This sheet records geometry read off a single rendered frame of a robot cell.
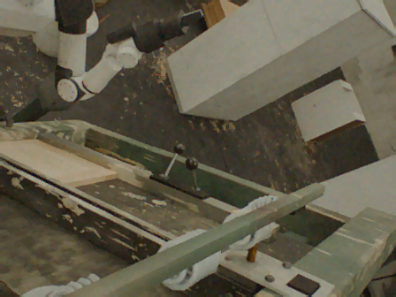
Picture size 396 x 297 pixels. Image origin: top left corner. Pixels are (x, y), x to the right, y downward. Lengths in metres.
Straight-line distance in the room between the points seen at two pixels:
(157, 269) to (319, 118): 5.89
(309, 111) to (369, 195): 1.91
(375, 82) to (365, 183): 4.88
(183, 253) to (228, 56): 3.43
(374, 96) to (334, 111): 3.31
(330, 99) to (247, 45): 2.67
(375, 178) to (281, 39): 1.85
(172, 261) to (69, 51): 1.19
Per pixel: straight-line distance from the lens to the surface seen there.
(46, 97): 2.00
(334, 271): 0.93
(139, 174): 1.42
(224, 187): 1.53
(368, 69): 9.59
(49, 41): 3.26
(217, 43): 3.94
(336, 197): 4.92
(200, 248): 0.50
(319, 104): 6.30
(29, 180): 1.18
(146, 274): 0.43
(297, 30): 3.60
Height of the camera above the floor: 2.22
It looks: 33 degrees down
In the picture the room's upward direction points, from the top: 63 degrees clockwise
